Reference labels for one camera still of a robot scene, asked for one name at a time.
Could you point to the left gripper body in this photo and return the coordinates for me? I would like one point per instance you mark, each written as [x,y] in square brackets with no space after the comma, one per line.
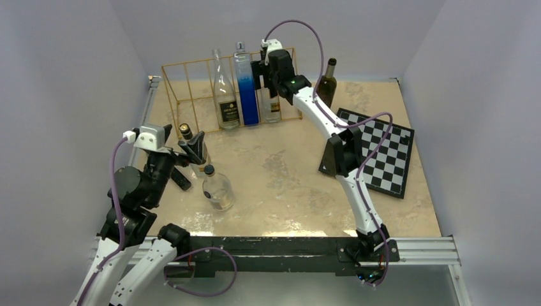
[161,167]

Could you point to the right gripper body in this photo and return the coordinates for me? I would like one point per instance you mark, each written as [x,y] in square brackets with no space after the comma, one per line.
[268,79]

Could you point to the clear bottle black gold label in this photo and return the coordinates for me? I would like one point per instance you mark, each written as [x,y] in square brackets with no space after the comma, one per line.
[199,170]

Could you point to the clear bottle gold white label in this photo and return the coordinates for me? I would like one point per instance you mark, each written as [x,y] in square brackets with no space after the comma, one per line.
[217,189]

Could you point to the clear bottle dark label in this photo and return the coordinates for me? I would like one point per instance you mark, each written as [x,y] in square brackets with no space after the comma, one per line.
[224,95]

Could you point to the dark green wine bottle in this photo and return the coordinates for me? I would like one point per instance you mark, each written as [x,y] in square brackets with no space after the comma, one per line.
[328,83]

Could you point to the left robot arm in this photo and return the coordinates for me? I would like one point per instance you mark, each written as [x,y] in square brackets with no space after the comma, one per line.
[134,193]

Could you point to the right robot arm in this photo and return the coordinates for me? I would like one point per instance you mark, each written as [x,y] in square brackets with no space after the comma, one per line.
[298,91]

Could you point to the tall blue gradient bottle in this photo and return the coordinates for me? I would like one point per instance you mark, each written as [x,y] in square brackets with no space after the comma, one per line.
[245,82]

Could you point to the clear bottle black cap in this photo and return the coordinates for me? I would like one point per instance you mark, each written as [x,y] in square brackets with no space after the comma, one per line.
[269,107]

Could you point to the black microphone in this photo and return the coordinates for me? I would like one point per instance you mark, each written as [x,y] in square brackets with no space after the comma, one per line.
[180,180]

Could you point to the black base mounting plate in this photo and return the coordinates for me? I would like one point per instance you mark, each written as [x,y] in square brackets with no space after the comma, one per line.
[338,255]

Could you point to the black white chessboard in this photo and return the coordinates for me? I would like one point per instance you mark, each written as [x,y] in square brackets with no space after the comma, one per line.
[387,170]

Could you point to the gold wire wine rack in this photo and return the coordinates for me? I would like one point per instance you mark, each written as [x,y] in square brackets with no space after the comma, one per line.
[189,89]

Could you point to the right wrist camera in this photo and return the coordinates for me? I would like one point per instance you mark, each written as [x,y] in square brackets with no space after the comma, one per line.
[269,46]

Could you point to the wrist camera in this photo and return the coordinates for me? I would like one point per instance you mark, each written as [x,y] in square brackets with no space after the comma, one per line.
[153,138]
[269,46]

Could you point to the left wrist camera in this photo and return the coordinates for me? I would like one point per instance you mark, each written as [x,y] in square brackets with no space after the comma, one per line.
[153,138]

